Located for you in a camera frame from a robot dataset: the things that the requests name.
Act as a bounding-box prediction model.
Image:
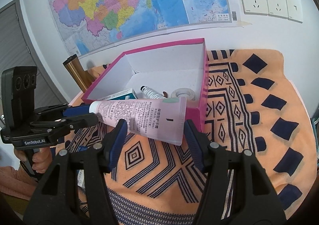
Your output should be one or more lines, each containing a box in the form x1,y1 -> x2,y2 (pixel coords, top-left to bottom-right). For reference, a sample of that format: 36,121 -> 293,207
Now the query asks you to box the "white tape roll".
171,88 -> 196,101

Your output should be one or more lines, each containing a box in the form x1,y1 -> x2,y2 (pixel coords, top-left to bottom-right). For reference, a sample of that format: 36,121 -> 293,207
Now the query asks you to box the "golden metal post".
63,54 -> 95,93

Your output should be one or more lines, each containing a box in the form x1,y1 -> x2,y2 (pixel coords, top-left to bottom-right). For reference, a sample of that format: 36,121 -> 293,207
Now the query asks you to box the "orange patterned cloth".
55,49 -> 312,225

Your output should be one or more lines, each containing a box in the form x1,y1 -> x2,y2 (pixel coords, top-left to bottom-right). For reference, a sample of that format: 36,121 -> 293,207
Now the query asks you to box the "grey door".
0,0 -> 66,108

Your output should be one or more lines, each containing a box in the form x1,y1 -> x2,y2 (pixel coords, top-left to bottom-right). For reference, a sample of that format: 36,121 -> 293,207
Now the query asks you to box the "small black-capped bottle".
140,86 -> 164,99

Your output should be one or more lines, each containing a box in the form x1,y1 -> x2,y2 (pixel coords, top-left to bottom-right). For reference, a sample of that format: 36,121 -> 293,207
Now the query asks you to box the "colourful wall map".
48,0 -> 240,57

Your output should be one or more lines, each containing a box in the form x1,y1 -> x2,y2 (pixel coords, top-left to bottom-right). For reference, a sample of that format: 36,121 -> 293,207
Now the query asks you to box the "person's left hand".
14,147 -> 52,174

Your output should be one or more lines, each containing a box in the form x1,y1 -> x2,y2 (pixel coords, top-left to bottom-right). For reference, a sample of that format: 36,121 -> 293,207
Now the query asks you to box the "pink cardboard box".
82,38 -> 208,131

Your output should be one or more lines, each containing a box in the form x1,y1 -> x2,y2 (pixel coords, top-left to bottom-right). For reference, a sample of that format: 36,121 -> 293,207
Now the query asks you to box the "white wall socket panel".
242,0 -> 303,23

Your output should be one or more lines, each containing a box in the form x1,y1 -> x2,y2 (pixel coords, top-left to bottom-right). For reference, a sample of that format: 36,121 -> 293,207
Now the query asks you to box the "pink cream tube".
89,97 -> 187,146

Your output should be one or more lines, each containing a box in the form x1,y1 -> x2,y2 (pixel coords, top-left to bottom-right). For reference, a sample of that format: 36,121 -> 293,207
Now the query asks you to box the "blue white medicine box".
103,88 -> 137,100

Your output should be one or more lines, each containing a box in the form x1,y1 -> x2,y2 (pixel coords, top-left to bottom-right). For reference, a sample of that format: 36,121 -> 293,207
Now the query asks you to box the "pink knitted sleeve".
0,166 -> 37,201

